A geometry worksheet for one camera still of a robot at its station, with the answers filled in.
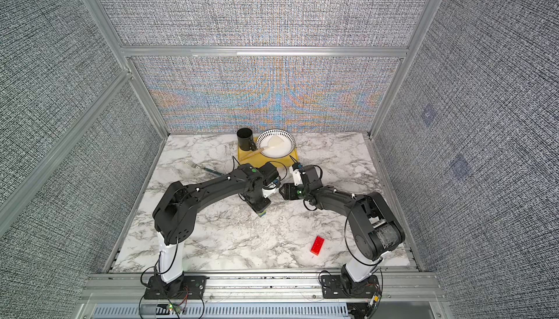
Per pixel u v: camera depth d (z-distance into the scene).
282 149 1.11
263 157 1.07
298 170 0.85
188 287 0.73
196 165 1.07
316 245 0.82
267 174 0.72
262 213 0.90
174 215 0.50
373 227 0.47
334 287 0.73
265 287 0.75
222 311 0.70
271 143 1.14
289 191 0.83
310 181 0.74
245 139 1.10
